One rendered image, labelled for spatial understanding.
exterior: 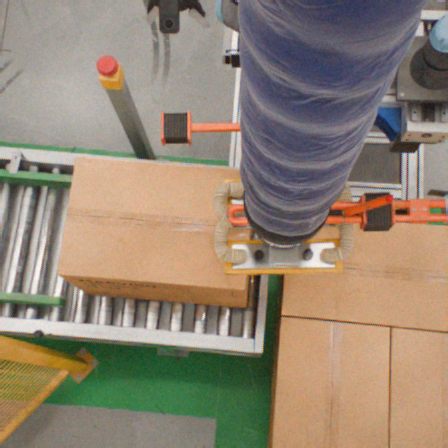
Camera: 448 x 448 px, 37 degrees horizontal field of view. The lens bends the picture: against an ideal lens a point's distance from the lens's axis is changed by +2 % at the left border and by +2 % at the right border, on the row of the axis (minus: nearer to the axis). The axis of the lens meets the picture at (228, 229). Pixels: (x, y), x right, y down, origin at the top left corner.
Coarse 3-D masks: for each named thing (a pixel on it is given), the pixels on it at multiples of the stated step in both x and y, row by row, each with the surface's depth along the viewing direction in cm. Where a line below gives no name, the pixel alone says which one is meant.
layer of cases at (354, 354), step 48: (384, 240) 249; (432, 240) 248; (288, 288) 245; (336, 288) 245; (384, 288) 244; (432, 288) 244; (288, 336) 241; (336, 336) 240; (384, 336) 240; (432, 336) 239; (288, 384) 236; (336, 384) 236; (384, 384) 235; (432, 384) 235; (288, 432) 232; (336, 432) 232; (384, 432) 231; (432, 432) 231
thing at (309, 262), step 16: (240, 240) 190; (256, 240) 190; (320, 240) 189; (336, 240) 189; (256, 256) 185; (304, 256) 185; (240, 272) 187; (256, 272) 187; (272, 272) 187; (288, 272) 187; (304, 272) 187; (320, 272) 187; (336, 272) 187
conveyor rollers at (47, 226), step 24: (0, 192) 258; (24, 192) 258; (48, 192) 257; (0, 216) 255; (24, 216) 255; (48, 216) 255; (0, 240) 254; (24, 240) 253; (48, 240) 253; (0, 312) 246; (240, 336) 242
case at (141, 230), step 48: (96, 192) 214; (144, 192) 214; (192, 192) 213; (96, 240) 210; (144, 240) 210; (192, 240) 209; (96, 288) 229; (144, 288) 220; (192, 288) 211; (240, 288) 205
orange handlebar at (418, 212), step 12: (192, 132) 187; (204, 132) 188; (240, 204) 180; (336, 204) 179; (348, 204) 179; (396, 204) 179; (408, 204) 179; (420, 204) 178; (432, 204) 179; (444, 204) 179; (228, 216) 179; (336, 216) 179; (348, 216) 179; (360, 216) 178; (396, 216) 178; (408, 216) 178; (420, 216) 177; (432, 216) 178; (444, 216) 178
